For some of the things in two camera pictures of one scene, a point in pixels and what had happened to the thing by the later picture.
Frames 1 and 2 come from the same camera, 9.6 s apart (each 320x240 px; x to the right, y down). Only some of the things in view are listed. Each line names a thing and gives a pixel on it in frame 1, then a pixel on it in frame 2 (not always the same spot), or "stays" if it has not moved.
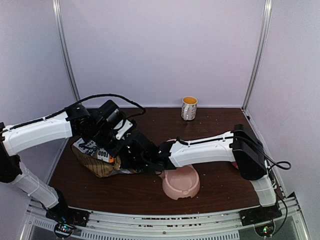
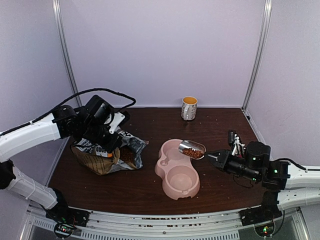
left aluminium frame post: x=57 y=12 stays
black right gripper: x=125 y=163 to x=223 y=161
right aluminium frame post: x=268 y=9 stays
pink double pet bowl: x=181 y=182 stays
